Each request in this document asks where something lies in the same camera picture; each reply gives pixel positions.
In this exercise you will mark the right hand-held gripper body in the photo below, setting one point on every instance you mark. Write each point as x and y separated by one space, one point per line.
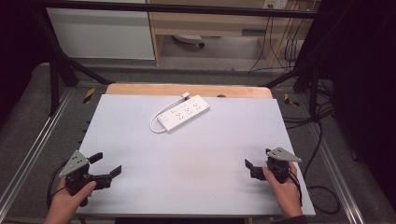
278 166

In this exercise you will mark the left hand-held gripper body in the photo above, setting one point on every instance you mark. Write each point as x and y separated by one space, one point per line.
74 163

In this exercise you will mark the white power strip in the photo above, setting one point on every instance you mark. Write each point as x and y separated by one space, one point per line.
183 113

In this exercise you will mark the person's right hand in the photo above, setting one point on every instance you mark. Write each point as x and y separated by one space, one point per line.
288 194

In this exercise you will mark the person's left hand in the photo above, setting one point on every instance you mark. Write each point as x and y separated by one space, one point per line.
67 203

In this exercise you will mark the yellow black tape strip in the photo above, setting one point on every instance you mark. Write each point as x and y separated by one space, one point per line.
89 95
290 100

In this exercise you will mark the light grey table mat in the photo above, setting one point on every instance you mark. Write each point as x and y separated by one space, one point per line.
193 165

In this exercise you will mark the black metal stand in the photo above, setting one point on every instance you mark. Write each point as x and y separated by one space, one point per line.
54 77
313 87

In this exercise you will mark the wooden table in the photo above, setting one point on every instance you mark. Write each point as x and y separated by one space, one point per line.
155 89

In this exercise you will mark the white plug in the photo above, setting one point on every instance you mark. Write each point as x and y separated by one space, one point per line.
186 95

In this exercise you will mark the black curtain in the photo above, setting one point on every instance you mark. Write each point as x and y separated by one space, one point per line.
364 77
18 37

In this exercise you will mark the white cabinet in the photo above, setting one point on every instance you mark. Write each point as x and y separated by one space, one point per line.
99 34

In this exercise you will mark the wooden desk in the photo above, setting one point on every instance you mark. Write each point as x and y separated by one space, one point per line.
211 25

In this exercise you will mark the white device under desk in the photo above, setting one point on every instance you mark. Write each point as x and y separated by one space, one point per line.
186 39

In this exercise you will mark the aluminium rail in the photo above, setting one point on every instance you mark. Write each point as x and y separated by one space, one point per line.
34 146
337 174

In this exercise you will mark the white wall socket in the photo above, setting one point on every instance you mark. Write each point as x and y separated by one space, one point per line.
275 3

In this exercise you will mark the black metal frame bar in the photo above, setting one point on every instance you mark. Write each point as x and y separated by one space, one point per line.
186 9

